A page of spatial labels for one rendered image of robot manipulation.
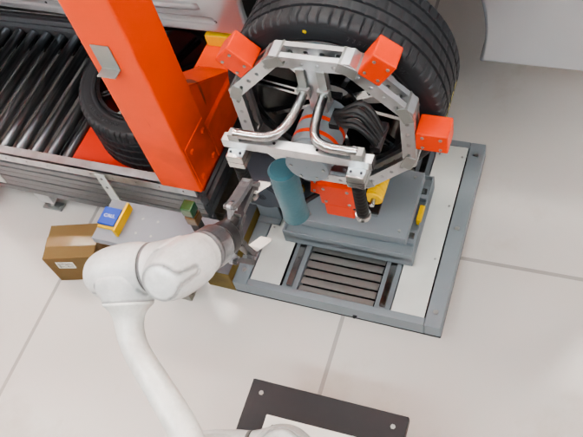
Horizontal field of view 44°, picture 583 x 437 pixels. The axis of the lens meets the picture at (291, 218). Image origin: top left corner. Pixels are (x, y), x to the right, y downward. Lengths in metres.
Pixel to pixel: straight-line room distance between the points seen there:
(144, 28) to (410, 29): 0.71
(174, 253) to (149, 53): 0.86
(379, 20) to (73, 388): 1.78
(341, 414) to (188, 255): 1.04
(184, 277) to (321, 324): 1.42
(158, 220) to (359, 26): 1.05
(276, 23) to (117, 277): 0.86
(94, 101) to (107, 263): 1.56
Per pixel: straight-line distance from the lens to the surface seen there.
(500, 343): 2.63
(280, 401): 2.28
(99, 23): 1.97
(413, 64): 1.92
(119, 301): 1.43
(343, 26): 1.88
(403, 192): 2.67
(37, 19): 3.76
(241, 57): 1.97
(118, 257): 1.43
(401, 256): 2.61
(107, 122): 2.83
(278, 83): 2.16
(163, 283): 1.31
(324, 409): 2.25
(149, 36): 2.05
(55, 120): 3.32
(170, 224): 2.50
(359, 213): 1.96
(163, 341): 2.82
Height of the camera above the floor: 2.41
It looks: 55 degrees down
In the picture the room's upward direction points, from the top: 18 degrees counter-clockwise
